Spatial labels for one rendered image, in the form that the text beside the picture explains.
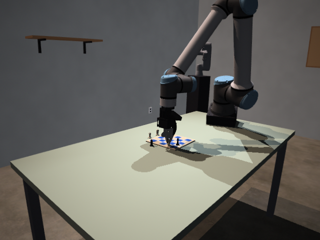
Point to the blue and cream chessboard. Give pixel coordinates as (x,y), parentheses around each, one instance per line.
(161,141)

